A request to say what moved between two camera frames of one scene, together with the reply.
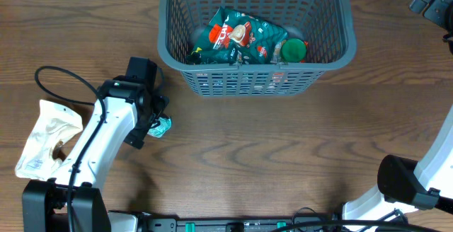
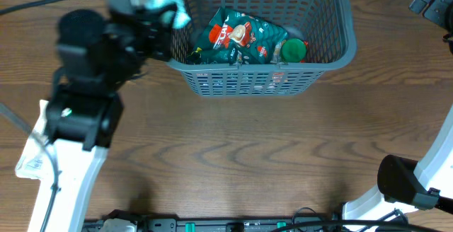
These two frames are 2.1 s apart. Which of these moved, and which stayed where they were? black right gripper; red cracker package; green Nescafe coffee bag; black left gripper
Moved: black left gripper
Stayed: green Nescafe coffee bag; black right gripper; red cracker package
